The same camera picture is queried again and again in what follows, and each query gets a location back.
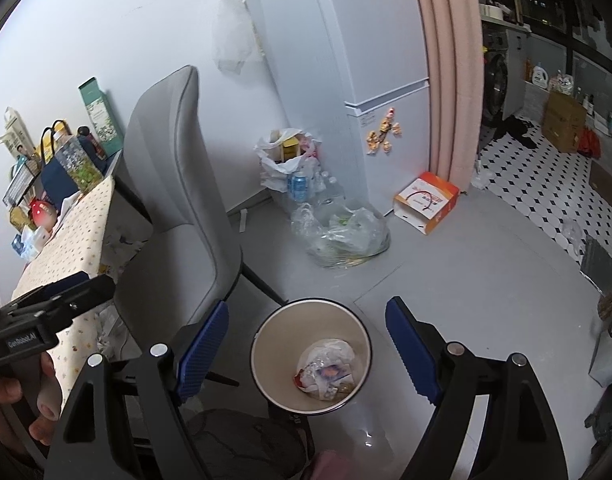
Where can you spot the grey upholstered chair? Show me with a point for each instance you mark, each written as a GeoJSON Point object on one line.
{"type": "Point", "coordinates": [175, 185]}

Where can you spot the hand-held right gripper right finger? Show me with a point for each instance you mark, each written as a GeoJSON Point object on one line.
{"type": "Point", "coordinates": [411, 350]}

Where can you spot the navy blue bag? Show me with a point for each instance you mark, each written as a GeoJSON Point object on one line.
{"type": "Point", "coordinates": [55, 177]}

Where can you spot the yellow snack packet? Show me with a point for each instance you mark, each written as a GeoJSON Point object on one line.
{"type": "Point", "coordinates": [18, 217]}

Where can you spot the clear plastic bag of waste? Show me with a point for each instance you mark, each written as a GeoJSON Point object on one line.
{"type": "Point", "coordinates": [346, 235]}

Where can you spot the cream paper carton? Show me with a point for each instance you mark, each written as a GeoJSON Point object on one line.
{"type": "Point", "coordinates": [18, 135]}

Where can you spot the yellow carton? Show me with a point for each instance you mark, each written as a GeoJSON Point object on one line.
{"type": "Point", "coordinates": [289, 150]}

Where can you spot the blue tissue pack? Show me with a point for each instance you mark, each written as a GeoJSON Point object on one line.
{"type": "Point", "coordinates": [28, 242]}

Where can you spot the empty clear water bottle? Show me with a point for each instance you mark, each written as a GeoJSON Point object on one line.
{"type": "Point", "coordinates": [328, 187]}

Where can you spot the red white wrapper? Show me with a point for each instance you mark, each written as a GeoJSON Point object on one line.
{"type": "Point", "coordinates": [331, 374]}

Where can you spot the white mesh bag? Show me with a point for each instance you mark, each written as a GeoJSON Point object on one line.
{"type": "Point", "coordinates": [230, 35]}

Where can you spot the red round container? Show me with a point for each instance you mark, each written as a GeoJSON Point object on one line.
{"type": "Point", "coordinates": [40, 210]}

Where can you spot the red bag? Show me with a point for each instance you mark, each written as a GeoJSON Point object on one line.
{"type": "Point", "coordinates": [589, 142]}

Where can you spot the blue drink can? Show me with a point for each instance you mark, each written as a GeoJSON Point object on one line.
{"type": "Point", "coordinates": [298, 186]}

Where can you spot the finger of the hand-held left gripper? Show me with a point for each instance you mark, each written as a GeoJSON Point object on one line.
{"type": "Point", "coordinates": [85, 295]}
{"type": "Point", "coordinates": [50, 290]}

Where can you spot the white detergent bottle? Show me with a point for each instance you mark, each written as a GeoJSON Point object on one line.
{"type": "Point", "coordinates": [538, 75]}

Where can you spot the tall green box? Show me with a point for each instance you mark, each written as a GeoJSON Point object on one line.
{"type": "Point", "coordinates": [100, 115]}

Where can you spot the white round waste bin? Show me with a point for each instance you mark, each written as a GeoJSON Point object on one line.
{"type": "Point", "coordinates": [286, 340]}

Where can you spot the white refrigerator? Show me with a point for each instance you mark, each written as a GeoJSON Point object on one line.
{"type": "Point", "coordinates": [376, 35]}

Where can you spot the striped white storage basket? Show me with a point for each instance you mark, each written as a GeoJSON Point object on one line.
{"type": "Point", "coordinates": [18, 182]}

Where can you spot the brown cardboard box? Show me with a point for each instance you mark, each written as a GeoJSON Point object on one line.
{"type": "Point", "coordinates": [563, 120]}

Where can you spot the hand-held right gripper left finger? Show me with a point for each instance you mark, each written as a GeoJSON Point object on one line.
{"type": "Point", "coordinates": [203, 355]}

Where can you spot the pink curtain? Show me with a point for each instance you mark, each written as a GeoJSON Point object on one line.
{"type": "Point", "coordinates": [451, 85]}

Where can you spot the cluster of small fridge magnets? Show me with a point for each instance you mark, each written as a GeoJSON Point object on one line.
{"type": "Point", "coordinates": [383, 132]}

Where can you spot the person's left hand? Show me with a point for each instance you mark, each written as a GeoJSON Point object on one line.
{"type": "Point", "coordinates": [10, 400]}

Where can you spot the grey washing machine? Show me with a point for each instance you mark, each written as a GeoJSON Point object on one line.
{"type": "Point", "coordinates": [498, 80]}

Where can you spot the white paper strip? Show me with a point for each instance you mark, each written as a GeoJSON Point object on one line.
{"type": "Point", "coordinates": [243, 220]}

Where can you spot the floral clear plastic jar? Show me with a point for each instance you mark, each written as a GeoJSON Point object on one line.
{"type": "Point", "coordinates": [78, 165]}

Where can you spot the white plastic bag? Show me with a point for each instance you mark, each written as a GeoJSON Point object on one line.
{"type": "Point", "coordinates": [271, 170]}

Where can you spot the black cloth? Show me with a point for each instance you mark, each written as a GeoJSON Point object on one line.
{"type": "Point", "coordinates": [518, 127]}

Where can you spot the cream dotted tablecloth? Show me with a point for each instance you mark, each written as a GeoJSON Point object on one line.
{"type": "Point", "coordinates": [70, 240]}

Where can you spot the yellow striped tote bag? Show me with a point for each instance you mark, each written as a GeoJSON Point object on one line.
{"type": "Point", "coordinates": [53, 142]}

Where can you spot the orange white cardboard box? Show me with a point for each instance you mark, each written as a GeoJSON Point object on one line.
{"type": "Point", "coordinates": [426, 200]}

